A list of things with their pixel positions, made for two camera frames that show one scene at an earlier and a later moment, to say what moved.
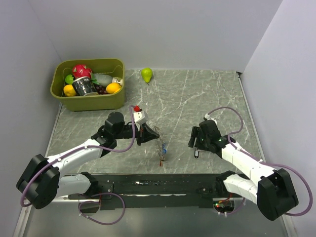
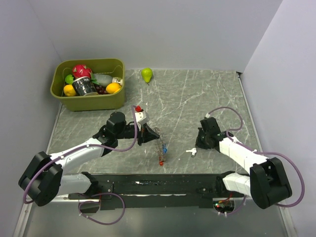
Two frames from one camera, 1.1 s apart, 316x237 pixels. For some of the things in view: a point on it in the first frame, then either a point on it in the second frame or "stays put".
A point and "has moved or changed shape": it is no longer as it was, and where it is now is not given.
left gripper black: x=144 y=134 stays put
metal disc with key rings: x=160 y=149 stays put
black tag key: x=196 y=153 has moved or changed shape
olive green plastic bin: x=113 y=67 stays put
